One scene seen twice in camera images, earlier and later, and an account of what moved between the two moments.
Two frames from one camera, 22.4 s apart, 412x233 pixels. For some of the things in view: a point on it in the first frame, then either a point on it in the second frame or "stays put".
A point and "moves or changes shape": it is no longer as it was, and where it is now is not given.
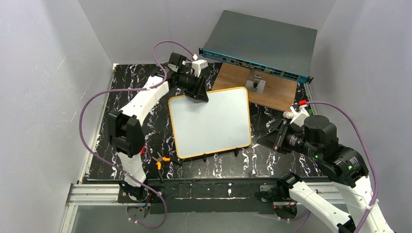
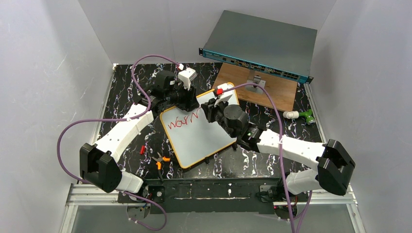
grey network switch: x=283 y=49 stays put
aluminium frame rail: x=85 y=194 stays put
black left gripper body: x=196 y=88 -> x=186 y=97
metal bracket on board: x=254 y=84 stays put
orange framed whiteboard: x=221 y=124 moves or changes shape
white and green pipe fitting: x=290 y=115 stays put
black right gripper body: x=281 y=137 -> x=212 y=111
